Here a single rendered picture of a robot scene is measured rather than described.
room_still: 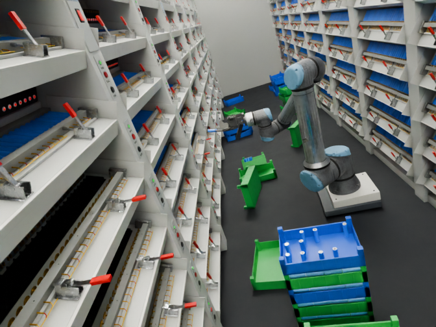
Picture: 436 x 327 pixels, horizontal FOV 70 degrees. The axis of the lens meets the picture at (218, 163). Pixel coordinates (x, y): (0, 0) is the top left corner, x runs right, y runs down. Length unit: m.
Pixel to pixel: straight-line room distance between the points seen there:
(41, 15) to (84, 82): 0.18
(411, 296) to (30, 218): 1.46
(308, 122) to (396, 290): 0.87
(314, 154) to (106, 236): 1.32
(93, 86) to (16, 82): 0.31
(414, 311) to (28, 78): 1.52
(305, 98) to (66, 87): 1.14
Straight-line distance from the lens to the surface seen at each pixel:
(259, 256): 1.89
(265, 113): 2.04
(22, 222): 0.55
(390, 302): 1.62
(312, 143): 1.77
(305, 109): 1.70
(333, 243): 1.39
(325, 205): 2.07
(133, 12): 1.59
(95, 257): 0.70
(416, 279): 1.71
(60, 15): 0.93
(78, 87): 0.94
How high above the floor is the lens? 1.25
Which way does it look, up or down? 23 degrees down
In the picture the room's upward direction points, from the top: 19 degrees counter-clockwise
